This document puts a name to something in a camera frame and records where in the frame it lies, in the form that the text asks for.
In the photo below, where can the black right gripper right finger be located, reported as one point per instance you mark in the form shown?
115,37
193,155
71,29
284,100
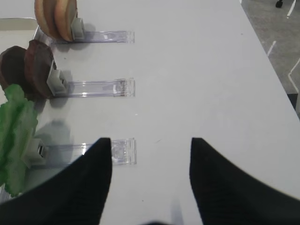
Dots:
226,195

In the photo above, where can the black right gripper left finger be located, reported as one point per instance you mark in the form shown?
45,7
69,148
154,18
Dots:
75,196

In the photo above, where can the grey lettuce pusher block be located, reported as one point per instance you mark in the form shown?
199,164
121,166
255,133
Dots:
35,153

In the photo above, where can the clear lettuce holder track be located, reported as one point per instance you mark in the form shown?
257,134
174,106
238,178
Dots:
59,156

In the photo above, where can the green lettuce leaf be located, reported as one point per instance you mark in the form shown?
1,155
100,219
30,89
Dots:
18,122

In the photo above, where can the right brown meat patty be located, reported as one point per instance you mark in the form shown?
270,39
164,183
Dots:
38,60

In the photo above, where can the brown meat patty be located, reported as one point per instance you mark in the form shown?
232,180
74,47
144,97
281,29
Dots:
38,60
12,68

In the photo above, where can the left brown meat patty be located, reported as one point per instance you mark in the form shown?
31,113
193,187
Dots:
12,68

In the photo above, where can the grey patty pusher block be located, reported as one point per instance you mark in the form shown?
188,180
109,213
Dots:
56,81

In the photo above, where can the clear patty holder track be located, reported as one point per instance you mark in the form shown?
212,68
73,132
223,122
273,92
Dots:
114,88

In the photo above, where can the clear bun holder track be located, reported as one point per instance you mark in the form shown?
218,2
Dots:
121,36

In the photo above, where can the grey bun pusher block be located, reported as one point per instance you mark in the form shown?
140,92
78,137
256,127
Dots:
77,28

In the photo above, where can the right top bun slice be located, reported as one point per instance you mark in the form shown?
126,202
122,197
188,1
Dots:
64,14

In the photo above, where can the bun slice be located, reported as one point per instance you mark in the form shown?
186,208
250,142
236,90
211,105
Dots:
44,13
64,14

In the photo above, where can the white rectangular metal tray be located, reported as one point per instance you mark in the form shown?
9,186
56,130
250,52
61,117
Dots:
11,24

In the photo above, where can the left top bun slice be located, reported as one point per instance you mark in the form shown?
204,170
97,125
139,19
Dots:
44,13

